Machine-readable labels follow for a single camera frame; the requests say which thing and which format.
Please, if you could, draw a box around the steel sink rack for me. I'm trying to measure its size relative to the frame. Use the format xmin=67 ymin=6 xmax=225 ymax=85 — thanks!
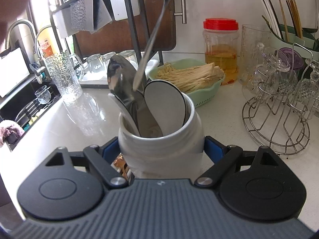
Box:
xmin=15 ymin=100 xmax=50 ymax=130

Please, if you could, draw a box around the white plastic board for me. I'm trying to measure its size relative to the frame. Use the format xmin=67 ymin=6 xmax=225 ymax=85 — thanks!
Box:
xmin=108 ymin=0 xmax=140 ymax=22

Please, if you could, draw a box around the black-rimmed white ceramic spoon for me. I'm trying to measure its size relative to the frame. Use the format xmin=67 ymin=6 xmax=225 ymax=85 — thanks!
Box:
xmin=143 ymin=80 xmax=187 ymax=136

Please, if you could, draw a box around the pink cloth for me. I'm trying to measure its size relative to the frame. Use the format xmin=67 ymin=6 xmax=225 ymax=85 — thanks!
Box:
xmin=0 ymin=119 xmax=25 ymax=150

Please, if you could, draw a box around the steel spoon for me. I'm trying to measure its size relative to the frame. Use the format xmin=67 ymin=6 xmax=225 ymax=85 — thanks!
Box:
xmin=107 ymin=55 xmax=160 ymax=138

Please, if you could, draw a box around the yellow bottle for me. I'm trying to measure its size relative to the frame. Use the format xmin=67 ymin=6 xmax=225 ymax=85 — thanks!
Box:
xmin=40 ymin=28 xmax=59 ymax=59

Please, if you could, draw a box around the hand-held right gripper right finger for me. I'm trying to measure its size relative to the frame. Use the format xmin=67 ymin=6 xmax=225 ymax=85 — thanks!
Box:
xmin=194 ymin=136 xmax=280 ymax=188

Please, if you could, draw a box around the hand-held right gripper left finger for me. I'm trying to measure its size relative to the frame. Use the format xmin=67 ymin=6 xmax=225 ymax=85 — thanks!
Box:
xmin=45 ymin=136 xmax=129 ymax=189

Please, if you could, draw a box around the steel wire cup rack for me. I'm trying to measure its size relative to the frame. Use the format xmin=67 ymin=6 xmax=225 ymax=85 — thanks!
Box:
xmin=242 ymin=42 xmax=314 ymax=156

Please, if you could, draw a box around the clear glass with red mark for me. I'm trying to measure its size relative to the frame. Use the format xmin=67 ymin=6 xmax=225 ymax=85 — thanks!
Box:
xmin=118 ymin=50 xmax=139 ymax=68

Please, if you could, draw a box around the brown wooden cutting board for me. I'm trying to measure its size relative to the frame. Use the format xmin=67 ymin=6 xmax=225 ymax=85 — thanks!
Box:
xmin=75 ymin=0 xmax=177 ymax=54

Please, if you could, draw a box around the steel faucet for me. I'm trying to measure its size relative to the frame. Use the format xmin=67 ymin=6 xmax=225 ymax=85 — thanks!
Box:
xmin=6 ymin=20 xmax=42 ymax=81

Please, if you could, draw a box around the tall textured glass mug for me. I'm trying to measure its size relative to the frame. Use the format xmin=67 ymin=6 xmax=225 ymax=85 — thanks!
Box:
xmin=45 ymin=52 xmax=85 ymax=103

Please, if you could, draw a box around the patterned stem glass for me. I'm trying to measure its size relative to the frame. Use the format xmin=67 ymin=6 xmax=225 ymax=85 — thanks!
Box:
xmin=291 ymin=58 xmax=319 ymax=120

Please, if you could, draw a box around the red-lidded plastic oil jar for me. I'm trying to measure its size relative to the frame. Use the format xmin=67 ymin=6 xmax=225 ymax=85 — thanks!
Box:
xmin=203 ymin=18 xmax=240 ymax=85

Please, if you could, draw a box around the clear drinking glass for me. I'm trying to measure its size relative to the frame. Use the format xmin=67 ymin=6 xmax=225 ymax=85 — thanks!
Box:
xmin=102 ymin=52 xmax=118 ymax=68
xmin=86 ymin=55 xmax=105 ymax=74

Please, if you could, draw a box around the white drying tray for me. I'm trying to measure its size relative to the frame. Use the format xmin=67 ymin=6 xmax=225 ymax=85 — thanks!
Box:
xmin=80 ymin=60 xmax=160 ymax=86

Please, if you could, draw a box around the green plastic basket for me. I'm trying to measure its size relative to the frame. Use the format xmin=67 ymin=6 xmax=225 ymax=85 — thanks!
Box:
xmin=148 ymin=58 xmax=226 ymax=107

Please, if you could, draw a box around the white countertop box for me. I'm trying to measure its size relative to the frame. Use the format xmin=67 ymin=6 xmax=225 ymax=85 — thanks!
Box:
xmin=0 ymin=47 xmax=31 ymax=97

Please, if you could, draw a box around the black metal rack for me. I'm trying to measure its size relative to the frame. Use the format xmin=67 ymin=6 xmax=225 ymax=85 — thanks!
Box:
xmin=48 ymin=0 xmax=165 ymax=90

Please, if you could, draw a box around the purple lid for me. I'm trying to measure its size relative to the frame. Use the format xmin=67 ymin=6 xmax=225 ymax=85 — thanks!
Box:
xmin=278 ymin=47 xmax=303 ymax=70

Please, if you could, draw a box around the plain white ceramic spoon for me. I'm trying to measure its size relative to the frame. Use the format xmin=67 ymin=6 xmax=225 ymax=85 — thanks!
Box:
xmin=108 ymin=93 xmax=141 ymax=137

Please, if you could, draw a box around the green utensil caddy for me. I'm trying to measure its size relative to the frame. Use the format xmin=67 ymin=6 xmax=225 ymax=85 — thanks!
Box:
xmin=270 ymin=24 xmax=319 ymax=60

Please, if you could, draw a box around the clear textured mat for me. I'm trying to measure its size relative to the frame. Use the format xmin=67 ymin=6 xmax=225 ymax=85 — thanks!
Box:
xmin=70 ymin=0 xmax=95 ymax=32

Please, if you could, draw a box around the white sponge block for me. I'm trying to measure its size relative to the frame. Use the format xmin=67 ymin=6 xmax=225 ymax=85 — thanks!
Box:
xmin=53 ymin=9 xmax=73 ymax=38

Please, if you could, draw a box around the textured glass pitcher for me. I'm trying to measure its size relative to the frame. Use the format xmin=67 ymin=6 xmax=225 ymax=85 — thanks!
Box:
xmin=238 ymin=24 xmax=273 ymax=86

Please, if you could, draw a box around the person's left hand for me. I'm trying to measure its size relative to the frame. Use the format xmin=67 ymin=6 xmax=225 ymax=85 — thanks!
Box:
xmin=0 ymin=0 xmax=49 ymax=45

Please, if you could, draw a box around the small glass goblet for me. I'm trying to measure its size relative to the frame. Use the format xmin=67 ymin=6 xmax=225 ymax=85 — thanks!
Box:
xmin=34 ymin=86 xmax=51 ymax=104

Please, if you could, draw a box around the copper spoon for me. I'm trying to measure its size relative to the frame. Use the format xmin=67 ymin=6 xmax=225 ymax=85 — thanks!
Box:
xmin=113 ymin=154 xmax=130 ymax=181

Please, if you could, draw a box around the white ceramic mug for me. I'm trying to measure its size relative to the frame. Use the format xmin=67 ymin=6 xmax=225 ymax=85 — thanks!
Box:
xmin=118 ymin=93 xmax=205 ymax=179

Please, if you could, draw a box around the slim steel utensil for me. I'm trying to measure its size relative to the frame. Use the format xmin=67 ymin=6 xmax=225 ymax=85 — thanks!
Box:
xmin=132 ymin=0 xmax=173 ymax=92

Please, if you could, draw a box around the bunch of assorted chopsticks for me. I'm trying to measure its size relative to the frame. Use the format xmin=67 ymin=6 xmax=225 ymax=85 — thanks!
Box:
xmin=257 ymin=0 xmax=304 ymax=40

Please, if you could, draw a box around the steel bar handle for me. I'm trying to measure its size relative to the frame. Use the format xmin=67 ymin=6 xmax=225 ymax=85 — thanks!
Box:
xmin=174 ymin=0 xmax=187 ymax=24

